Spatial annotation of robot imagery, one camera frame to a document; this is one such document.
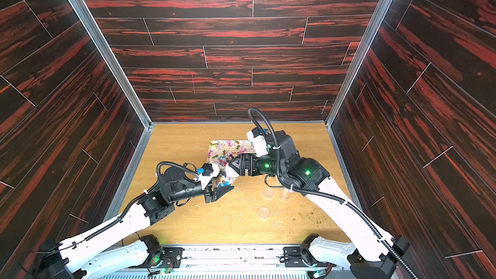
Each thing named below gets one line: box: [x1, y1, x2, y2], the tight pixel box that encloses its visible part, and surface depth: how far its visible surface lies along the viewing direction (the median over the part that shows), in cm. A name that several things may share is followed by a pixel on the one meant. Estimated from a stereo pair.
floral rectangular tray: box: [206, 139, 256, 169], surface depth 110 cm
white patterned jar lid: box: [224, 164, 239, 180], surface depth 61 cm
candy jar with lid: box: [215, 176, 235, 188], surface depth 66 cm
